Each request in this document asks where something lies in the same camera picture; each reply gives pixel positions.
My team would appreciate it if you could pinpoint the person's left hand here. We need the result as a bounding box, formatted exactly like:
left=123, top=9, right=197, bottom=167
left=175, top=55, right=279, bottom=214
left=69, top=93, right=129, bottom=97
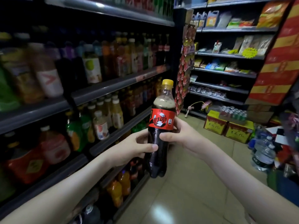
left=100, top=129, right=159, bottom=168

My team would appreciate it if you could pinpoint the person's right hand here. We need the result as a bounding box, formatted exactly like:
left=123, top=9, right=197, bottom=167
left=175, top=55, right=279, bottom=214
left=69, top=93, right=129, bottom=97
left=159, top=116, right=206, bottom=157

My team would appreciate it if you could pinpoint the cola bottle red label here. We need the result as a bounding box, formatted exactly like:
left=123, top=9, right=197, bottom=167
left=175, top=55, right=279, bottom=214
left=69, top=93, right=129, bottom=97
left=145, top=79, right=177, bottom=179

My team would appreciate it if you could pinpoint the dark grey store shelving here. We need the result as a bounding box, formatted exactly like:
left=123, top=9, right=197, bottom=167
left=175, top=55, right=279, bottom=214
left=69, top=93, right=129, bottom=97
left=0, top=0, right=176, bottom=224

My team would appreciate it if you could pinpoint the person's left forearm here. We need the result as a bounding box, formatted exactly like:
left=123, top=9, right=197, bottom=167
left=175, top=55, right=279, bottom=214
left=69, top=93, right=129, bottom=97
left=0, top=154, right=116, bottom=224

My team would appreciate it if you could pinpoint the pack of drink cans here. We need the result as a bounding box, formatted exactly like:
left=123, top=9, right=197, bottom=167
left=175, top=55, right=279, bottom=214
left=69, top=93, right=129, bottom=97
left=219, top=106, right=248, bottom=122

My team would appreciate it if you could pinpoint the hanging strip of red packets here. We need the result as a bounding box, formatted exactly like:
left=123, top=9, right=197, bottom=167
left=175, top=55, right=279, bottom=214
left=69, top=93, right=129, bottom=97
left=175, top=23, right=197, bottom=115

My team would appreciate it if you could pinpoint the row of assorted household goods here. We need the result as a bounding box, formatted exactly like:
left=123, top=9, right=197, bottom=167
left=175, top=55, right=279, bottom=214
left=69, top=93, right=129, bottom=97
left=189, top=9, right=281, bottom=98

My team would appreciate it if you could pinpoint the yellow starburst tag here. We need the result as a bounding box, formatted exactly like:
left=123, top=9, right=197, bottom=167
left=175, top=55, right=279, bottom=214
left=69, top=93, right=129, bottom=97
left=242, top=47, right=259, bottom=59

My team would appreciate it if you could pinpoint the blue plastic wrapped pack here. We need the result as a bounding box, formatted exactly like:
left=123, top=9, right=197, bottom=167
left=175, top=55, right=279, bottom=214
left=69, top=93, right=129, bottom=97
left=267, top=168, right=299, bottom=207

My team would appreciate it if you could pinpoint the stack of orange red cartons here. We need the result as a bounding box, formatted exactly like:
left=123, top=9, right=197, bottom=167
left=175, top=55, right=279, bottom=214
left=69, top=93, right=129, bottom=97
left=245, top=2, right=299, bottom=108

